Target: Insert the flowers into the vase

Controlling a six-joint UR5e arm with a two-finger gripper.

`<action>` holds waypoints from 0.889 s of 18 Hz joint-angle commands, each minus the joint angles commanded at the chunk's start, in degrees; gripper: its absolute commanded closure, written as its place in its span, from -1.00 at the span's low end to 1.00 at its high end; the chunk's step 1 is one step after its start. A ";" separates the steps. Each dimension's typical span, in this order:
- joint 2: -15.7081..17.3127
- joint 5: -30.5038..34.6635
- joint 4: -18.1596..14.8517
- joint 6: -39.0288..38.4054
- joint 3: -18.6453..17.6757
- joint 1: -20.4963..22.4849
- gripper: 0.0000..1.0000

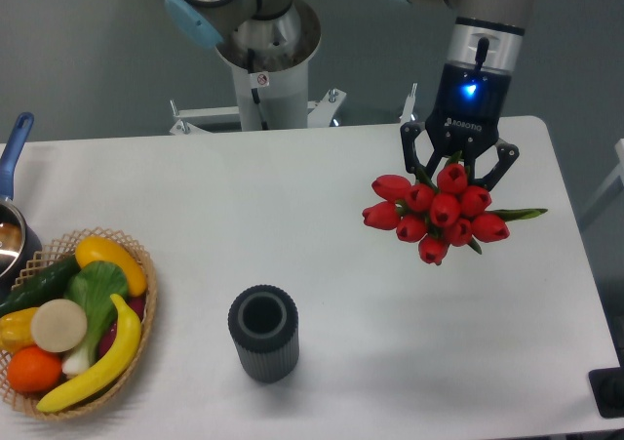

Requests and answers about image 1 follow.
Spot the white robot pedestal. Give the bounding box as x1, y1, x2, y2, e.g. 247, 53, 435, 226
168, 0, 418, 137

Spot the red tulip bouquet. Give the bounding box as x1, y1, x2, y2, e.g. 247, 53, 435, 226
362, 153, 547, 265

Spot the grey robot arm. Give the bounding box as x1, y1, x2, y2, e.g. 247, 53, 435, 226
165, 0, 534, 189

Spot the dark grey ribbed vase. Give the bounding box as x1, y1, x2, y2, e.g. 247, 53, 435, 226
227, 285, 299, 383

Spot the green cucumber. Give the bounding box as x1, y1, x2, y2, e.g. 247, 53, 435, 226
1, 255, 80, 316

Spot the steel pot blue handle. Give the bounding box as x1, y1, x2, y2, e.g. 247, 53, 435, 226
1, 112, 42, 300

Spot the orange fruit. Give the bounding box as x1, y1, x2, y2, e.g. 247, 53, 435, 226
7, 345, 61, 393

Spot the dark red vegetable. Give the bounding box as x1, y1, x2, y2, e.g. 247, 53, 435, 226
97, 295, 146, 359

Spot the green bok choy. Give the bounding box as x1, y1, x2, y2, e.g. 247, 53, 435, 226
62, 260, 129, 379

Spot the woven wicker basket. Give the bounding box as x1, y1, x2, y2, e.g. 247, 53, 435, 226
1, 227, 157, 421

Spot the white furniture part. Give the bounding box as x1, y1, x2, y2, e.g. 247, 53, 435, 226
577, 139, 623, 233

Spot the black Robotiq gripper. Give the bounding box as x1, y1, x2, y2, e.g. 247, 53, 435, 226
400, 62, 520, 191

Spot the black device at table edge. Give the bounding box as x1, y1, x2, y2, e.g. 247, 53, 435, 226
588, 367, 624, 419

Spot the yellow banana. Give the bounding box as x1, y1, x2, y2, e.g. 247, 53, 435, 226
36, 294, 141, 414

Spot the beige round slice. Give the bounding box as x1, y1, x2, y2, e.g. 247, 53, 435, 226
30, 299, 88, 353

